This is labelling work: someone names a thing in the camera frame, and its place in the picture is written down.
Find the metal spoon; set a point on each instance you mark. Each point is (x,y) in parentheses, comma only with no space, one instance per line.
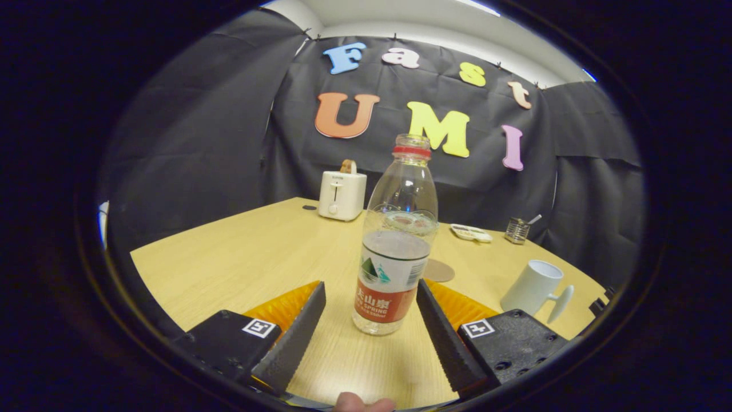
(534,219)

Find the black table clamp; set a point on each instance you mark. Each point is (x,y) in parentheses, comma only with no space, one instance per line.
(597,306)
(610,293)

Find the white toaster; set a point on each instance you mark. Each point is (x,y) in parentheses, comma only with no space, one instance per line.
(342,195)

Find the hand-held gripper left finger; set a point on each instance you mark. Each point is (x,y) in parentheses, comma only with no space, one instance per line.
(294,343)

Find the white divided dish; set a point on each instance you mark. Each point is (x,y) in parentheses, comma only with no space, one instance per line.
(470,233)

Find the wooden table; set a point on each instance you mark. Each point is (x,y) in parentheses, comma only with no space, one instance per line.
(257,257)

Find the black backdrop cloth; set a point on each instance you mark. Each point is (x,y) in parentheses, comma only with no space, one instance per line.
(200,143)

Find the white cup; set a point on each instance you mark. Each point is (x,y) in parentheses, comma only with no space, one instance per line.
(529,289)

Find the round brown coaster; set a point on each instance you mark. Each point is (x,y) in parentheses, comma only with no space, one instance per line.
(441,271)

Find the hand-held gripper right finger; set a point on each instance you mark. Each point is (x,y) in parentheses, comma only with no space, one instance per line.
(446,343)

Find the clear plastic bottle red label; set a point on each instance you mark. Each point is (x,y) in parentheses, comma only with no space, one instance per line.
(392,269)

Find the small glass jar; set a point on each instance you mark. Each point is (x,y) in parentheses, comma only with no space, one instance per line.
(516,231)

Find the bread slice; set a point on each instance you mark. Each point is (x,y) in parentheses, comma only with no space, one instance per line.
(348,167)

